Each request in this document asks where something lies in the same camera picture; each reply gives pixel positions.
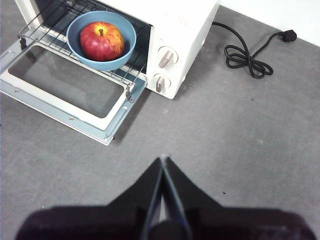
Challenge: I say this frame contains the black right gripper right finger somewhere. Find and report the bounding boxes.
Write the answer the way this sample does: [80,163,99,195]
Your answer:
[163,156,317,240]

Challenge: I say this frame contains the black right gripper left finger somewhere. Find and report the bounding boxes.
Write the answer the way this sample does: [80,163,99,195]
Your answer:
[16,157,165,240]

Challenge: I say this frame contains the blue ribbed bowl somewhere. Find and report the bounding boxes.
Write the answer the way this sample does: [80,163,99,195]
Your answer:
[66,10,138,72]

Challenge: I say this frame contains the red apple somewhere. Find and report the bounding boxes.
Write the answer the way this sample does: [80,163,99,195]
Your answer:
[79,21,125,62]

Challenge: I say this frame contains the cream Toshiba toaster oven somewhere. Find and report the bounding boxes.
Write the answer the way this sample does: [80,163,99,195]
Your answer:
[0,0,221,146]

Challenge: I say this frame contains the beige oven knob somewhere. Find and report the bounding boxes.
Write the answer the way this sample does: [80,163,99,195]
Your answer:
[157,46,179,69]
[153,73,172,93]

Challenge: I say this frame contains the black oven power cable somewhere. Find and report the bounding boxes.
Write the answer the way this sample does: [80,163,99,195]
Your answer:
[211,21,298,79]

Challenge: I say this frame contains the metal wire oven rack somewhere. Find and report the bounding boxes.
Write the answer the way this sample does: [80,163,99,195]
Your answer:
[19,0,148,94]

